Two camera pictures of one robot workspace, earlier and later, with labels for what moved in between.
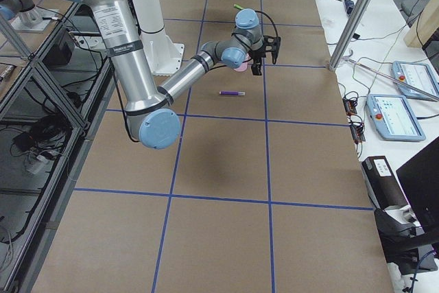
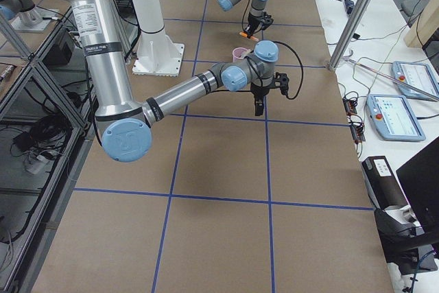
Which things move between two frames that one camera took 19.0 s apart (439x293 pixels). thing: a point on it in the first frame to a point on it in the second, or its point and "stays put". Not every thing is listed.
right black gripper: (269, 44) to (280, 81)
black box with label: (382, 182) stays put
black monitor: (419, 176) stays put
